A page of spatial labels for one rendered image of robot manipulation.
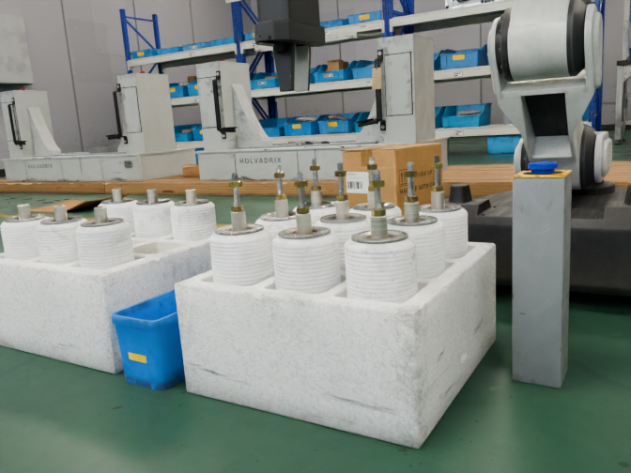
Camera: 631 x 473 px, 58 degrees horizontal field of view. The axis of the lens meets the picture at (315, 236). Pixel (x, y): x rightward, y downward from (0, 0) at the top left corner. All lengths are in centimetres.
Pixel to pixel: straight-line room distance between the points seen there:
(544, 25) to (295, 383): 79
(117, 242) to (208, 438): 42
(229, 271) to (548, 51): 72
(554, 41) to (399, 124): 193
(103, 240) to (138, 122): 312
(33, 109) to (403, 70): 330
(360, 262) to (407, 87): 233
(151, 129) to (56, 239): 307
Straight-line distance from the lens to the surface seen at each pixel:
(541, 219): 87
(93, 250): 108
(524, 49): 120
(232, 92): 373
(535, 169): 88
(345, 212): 91
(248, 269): 86
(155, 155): 420
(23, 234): 127
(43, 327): 121
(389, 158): 194
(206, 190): 362
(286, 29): 77
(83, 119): 839
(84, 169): 456
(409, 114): 303
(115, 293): 105
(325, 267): 80
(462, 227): 96
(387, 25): 593
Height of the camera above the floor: 41
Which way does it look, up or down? 11 degrees down
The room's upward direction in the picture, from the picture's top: 4 degrees counter-clockwise
